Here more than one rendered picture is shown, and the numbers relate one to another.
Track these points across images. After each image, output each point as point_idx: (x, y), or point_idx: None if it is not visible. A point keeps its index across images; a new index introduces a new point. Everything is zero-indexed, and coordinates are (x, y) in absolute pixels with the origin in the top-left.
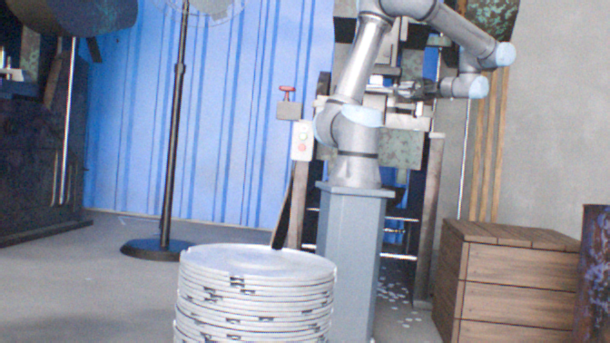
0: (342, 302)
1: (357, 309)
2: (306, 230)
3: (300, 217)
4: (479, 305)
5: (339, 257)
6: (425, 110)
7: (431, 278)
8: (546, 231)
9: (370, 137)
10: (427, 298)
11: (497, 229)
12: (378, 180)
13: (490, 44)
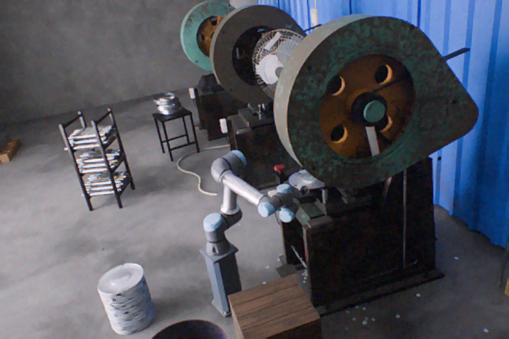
0: (214, 292)
1: (218, 298)
2: None
3: (282, 234)
4: (235, 329)
5: (209, 275)
6: (343, 196)
7: (402, 293)
8: (297, 317)
9: (207, 235)
10: (318, 307)
11: (273, 299)
12: (216, 252)
13: (254, 203)
